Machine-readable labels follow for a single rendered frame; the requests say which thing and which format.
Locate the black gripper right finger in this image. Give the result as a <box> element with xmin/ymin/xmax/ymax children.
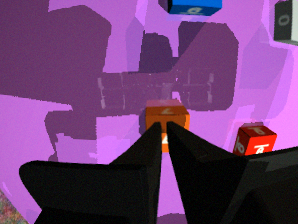
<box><xmin>166</xmin><ymin>121</ymin><xmax>298</xmax><ymax>224</ymax></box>

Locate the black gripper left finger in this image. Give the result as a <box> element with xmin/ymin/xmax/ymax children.
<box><xmin>19</xmin><ymin>123</ymin><xmax>162</xmax><ymax>224</ymax></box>

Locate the orange block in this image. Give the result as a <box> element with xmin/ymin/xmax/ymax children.
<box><xmin>145</xmin><ymin>105</ymin><xmax>190</xmax><ymax>153</ymax></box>

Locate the red block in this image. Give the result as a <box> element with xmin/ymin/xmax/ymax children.
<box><xmin>231</xmin><ymin>125</ymin><xmax>277</xmax><ymax>156</ymax></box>

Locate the grey block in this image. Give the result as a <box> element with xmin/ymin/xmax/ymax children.
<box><xmin>273</xmin><ymin>0</ymin><xmax>298</xmax><ymax>47</ymax></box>

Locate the blue block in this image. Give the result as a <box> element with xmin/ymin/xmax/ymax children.
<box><xmin>168</xmin><ymin>0</ymin><xmax>222</xmax><ymax>16</ymax></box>

